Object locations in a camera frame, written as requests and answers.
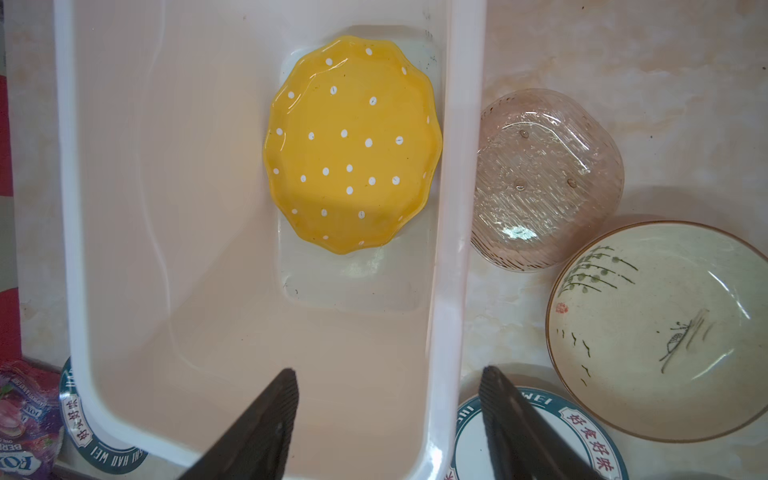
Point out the white plate green red rim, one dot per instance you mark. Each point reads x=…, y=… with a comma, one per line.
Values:
x=94, y=445

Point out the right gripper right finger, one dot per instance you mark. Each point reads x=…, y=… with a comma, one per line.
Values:
x=521, y=444

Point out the white plate green lettered rim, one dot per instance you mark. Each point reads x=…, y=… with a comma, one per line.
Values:
x=471, y=459

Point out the white plastic bin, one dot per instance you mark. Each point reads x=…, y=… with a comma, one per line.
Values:
x=187, y=289

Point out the yellow dotted scalloped plate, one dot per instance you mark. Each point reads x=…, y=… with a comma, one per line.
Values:
x=352, y=144

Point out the cream plate with plant drawing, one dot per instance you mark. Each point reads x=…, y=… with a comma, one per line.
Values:
x=659, y=330

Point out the pink ribbed glass plate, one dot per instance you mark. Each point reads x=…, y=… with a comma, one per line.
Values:
x=548, y=175

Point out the purple snack bag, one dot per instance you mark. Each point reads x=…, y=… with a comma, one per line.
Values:
x=31, y=424

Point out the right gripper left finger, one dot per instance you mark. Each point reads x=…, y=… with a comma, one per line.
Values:
x=257, y=444

